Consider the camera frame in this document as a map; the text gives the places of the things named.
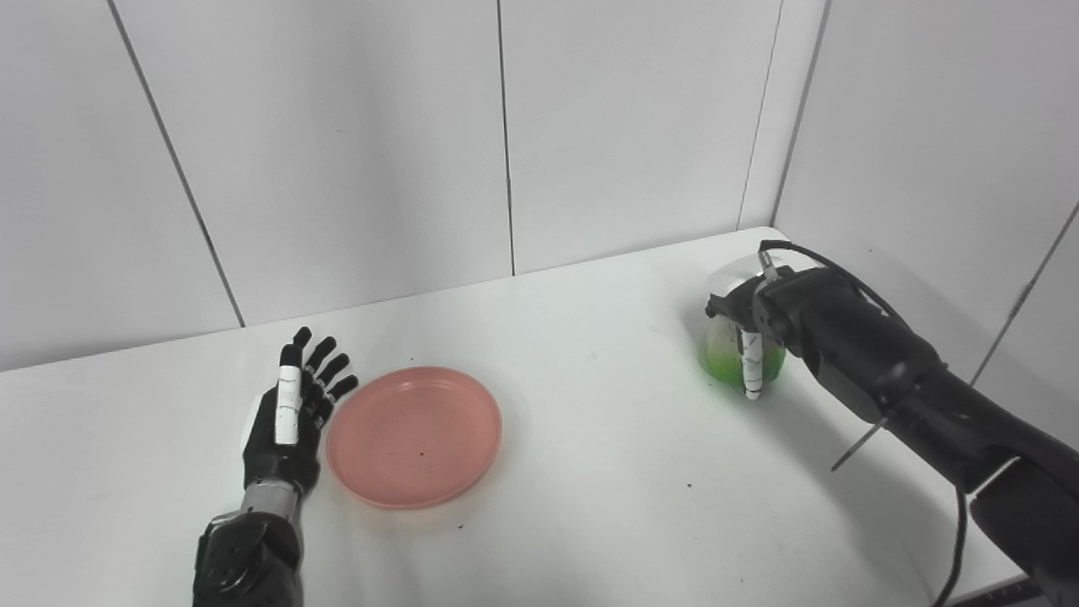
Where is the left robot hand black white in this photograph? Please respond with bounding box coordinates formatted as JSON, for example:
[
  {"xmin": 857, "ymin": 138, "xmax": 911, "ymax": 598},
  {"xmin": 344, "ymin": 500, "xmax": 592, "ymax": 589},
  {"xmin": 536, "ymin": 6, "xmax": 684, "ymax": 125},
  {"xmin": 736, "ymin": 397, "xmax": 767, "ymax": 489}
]
[{"xmin": 242, "ymin": 326, "xmax": 360, "ymax": 498}]

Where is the pink round plate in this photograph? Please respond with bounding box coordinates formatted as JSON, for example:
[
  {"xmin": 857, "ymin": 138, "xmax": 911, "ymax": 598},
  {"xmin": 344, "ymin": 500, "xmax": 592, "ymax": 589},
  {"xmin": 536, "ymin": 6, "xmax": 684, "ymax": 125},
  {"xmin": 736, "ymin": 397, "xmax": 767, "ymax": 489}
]
[{"xmin": 326, "ymin": 366, "xmax": 504, "ymax": 510}]

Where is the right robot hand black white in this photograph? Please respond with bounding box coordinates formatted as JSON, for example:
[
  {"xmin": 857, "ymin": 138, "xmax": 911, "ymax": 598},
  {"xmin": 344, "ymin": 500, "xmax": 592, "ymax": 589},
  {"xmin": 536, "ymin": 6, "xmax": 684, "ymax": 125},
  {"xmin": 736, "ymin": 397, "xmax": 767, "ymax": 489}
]
[{"xmin": 705, "ymin": 257, "xmax": 823, "ymax": 400}]

